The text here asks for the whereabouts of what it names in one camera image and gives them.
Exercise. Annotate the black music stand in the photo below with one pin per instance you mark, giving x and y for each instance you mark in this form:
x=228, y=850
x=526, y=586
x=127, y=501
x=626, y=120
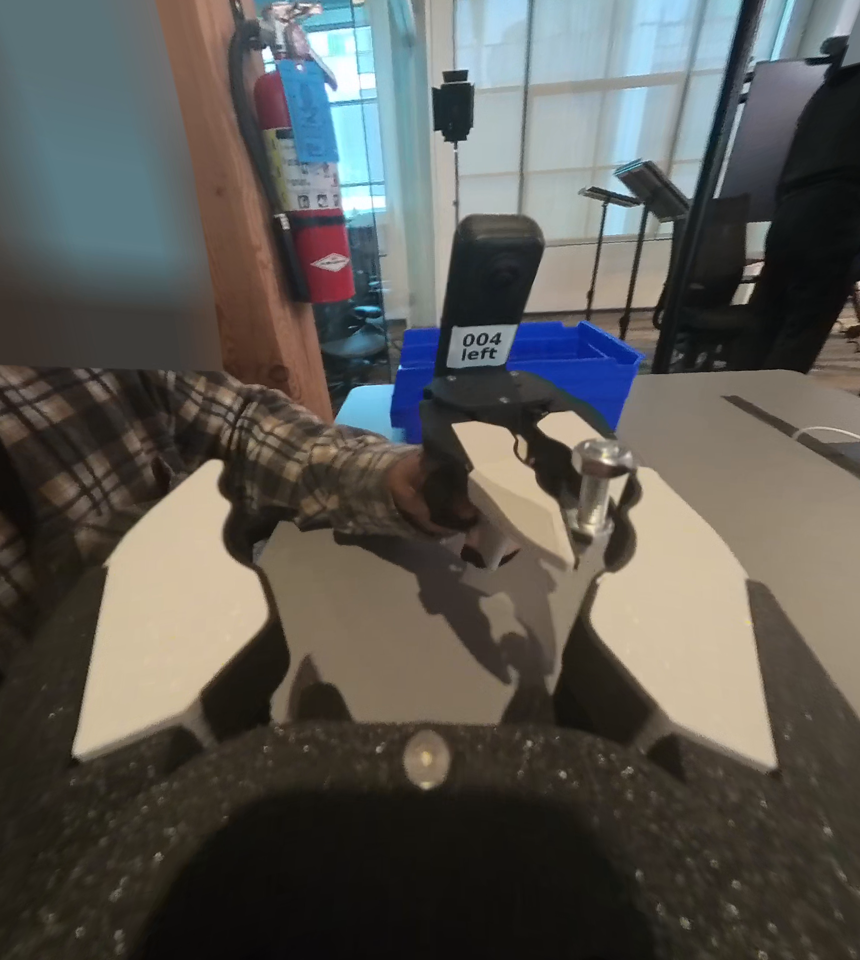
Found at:
x=606, y=196
x=651, y=184

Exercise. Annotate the black office chair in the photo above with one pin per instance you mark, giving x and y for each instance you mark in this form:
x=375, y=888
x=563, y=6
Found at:
x=358, y=345
x=714, y=247

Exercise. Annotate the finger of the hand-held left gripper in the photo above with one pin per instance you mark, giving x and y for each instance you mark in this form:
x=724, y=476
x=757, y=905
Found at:
x=553, y=450
x=505, y=487

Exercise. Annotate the blue paper tag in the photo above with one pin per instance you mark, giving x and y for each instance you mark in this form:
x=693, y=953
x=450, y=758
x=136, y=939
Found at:
x=308, y=112

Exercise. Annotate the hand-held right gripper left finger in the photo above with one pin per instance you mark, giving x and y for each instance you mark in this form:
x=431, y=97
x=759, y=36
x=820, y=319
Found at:
x=167, y=622

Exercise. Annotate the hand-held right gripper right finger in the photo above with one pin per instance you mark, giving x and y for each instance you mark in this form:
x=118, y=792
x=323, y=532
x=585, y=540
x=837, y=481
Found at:
x=677, y=622

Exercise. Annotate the red fire extinguisher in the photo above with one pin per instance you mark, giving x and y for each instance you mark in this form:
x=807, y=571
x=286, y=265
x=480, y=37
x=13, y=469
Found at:
x=325, y=247

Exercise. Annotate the black monitor screen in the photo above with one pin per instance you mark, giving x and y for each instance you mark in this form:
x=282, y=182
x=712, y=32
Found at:
x=774, y=135

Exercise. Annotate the person's plaid shirt torso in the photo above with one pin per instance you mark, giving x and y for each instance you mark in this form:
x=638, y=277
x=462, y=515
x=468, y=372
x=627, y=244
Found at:
x=40, y=465

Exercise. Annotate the person's left forearm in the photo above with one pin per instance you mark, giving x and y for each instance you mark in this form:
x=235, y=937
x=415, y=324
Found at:
x=310, y=465

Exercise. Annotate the black metal pole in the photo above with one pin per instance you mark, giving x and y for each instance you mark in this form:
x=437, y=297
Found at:
x=714, y=150

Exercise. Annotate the silver hex bolt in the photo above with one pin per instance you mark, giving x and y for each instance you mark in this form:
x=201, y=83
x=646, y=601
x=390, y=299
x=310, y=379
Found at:
x=596, y=495

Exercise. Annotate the black studio light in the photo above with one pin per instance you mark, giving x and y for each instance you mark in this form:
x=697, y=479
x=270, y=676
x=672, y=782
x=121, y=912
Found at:
x=452, y=105

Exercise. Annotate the wooden post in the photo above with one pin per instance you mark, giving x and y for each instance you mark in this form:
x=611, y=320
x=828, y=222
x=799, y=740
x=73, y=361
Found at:
x=212, y=187

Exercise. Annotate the large blue plastic bin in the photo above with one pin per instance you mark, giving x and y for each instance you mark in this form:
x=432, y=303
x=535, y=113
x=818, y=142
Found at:
x=580, y=375

